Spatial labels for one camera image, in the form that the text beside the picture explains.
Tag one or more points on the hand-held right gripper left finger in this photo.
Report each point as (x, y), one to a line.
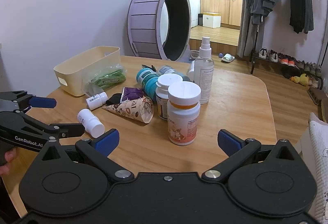
(107, 140)

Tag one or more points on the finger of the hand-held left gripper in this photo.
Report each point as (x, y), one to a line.
(73, 130)
(42, 102)

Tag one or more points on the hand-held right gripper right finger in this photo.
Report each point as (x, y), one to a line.
(229, 143)

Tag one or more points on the small white pill bottle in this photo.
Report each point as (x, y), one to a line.
(97, 100)
(91, 122)

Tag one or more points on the white-lid orange label bottle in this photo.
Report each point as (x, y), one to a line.
(183, 121)

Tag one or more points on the purple sachet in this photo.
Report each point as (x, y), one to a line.
(130, 93)

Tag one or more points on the cream plastic basket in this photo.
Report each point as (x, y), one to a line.
(84, 60)

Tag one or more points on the clear bag of green packets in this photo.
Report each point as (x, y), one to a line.
(110, 78)

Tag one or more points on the clear spray bottle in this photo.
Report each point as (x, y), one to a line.
(203, 77)

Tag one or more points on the teal bottle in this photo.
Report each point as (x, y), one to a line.
(148, 83)

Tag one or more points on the person's left hand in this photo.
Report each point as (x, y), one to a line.
(9, 158)

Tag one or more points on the wooden desk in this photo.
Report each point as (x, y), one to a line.
(230, 111)

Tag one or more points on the white-lid yellow label bottle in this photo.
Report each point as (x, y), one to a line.
(164, 85)

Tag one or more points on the black clothes rack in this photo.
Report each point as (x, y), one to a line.
(253, 65)

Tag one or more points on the metal binder clips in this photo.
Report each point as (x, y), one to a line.
(148, 67)

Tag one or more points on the white and green slipper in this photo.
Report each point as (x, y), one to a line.
(228, 58)

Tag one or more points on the white patterned mattress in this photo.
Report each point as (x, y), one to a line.
(319, 162)

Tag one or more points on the pale blue label bottle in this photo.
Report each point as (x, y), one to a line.
(166, 70)

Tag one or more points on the grey-brown plush slipper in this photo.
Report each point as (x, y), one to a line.
(194, 54)

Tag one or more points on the yellow duck toy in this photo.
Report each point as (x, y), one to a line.
(301, 80)

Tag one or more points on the row of shoes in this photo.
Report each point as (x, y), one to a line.
(284, 61)

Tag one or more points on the grey curtain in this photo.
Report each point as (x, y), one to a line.
(243, 39)

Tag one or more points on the white foam box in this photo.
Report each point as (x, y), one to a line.
(211, 20)

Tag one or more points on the purple cat exercise wheel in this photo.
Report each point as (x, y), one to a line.
(146, 21)

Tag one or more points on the wooden kitchen base cabinets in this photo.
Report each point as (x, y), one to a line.
(220, 8)

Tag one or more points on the black hanging coat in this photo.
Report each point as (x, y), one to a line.
(301, 3)

